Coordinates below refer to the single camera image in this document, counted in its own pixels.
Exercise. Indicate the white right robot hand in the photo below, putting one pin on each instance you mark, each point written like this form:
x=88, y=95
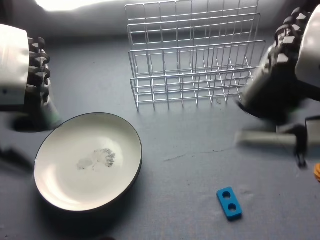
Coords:
x=310, y=50

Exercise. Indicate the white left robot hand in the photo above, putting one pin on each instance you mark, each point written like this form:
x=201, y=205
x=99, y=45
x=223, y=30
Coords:
x=12, y=62

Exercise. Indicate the white plate with hedgehog print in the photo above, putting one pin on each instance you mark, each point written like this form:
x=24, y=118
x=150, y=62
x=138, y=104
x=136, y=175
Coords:
x=87, y=162

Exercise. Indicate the orange swirl cookie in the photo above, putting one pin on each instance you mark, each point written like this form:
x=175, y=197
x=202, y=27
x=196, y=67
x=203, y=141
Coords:
x=317, y=172

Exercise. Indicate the blue block with two holes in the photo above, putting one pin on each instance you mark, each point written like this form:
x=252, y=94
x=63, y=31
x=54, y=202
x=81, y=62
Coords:
x=230, y=203

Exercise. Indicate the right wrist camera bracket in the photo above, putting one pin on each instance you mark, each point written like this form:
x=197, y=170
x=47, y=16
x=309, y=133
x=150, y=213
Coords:
x=265, y=138

